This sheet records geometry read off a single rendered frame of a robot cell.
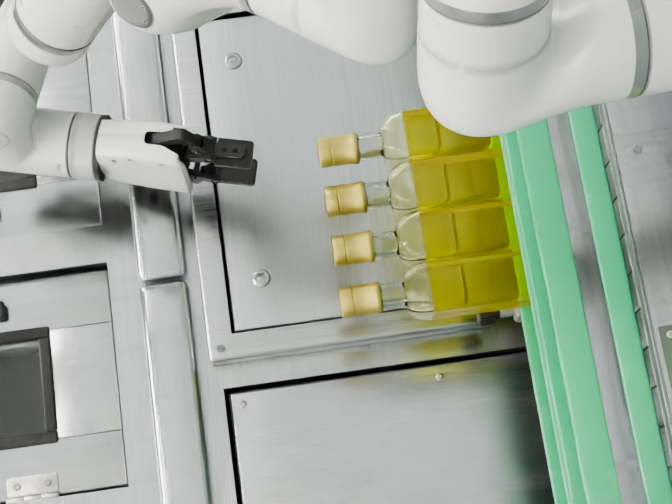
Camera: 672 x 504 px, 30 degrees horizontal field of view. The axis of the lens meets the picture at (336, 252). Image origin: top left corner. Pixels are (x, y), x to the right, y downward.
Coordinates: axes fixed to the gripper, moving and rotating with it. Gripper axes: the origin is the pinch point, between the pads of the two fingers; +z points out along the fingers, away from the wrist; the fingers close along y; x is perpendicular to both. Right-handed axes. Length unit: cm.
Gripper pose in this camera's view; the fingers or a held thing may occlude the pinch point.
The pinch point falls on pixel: (237, 162)
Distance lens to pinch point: 140.4
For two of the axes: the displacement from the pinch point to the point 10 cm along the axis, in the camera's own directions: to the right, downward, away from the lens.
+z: 9.9, 1.1, -0.4
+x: 1.2, -9.5, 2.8
